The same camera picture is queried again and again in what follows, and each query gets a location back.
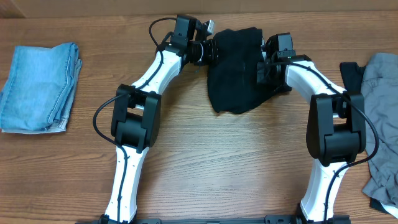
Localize dark green shorts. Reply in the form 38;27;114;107
207;27;292;114

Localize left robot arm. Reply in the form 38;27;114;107
98;15;218;223

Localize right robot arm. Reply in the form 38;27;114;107
257;33;366;223

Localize dark folded garment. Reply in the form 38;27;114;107
340;62;397;218

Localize folded light blue jeans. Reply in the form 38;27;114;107
1;42;82;134

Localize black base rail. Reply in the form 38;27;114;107
76;215;351;224

